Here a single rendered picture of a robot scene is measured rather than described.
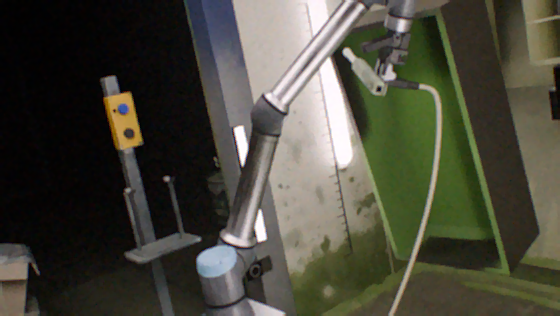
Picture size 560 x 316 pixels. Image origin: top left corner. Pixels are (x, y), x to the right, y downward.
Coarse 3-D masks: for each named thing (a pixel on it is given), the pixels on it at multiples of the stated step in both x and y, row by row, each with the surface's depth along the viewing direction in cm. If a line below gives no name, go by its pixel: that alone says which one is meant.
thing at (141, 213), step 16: (112, 80) 270; (128, 160) 276; (128, 176) 277; (144, 192) 281; (144, 208) 281; (144, 224) 281; (144, 240) 282; (160, 272) 287; (160, 288) 287; (160, 304) 288
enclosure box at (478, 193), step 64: (448, 0) 215; (448, 64) 256; (384, 128) 283; (448, 128) 272; (512, 128) 247; (384, 192) 282; (448, 192) 290; (512, 192) 246; (448, 256) 273; (512, 256) 245
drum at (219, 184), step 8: (208, 176) 385; (208, 184) 380; (216, 184) 366; (216, 192) 367; (224, 192) 363; (216, 200) 371; (224, 200) 365; (216, 208) 375; (224, 208) 367; (216, 216) 380; (224, 216) 369; (224, 224) 369; (248, 296) 375
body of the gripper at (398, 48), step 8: (392, 32) 196; (400, 32) 196; (408, 32) 200; (400, 40) 200; (408, 40) 199; (384, 48) 201; (392, 48) 199; (400, 48) 200; (384, 56) 200; (392, 56) 201; (400, 56) 202
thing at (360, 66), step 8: (352, 56) 228; (352, 64) 222; (360, 64) 214; (368, 64) 215; (360, 72) 211; (368, 72) 204; (368, 80) 201; (376, 80) 196; (384, 80) 205; (392, 80) 206; (400, 80) 206; (408, 80) 208; (368, 88) 200; (376, 88) 195; (384, 88) 196; (408, 88) 209; (416, 88) 209
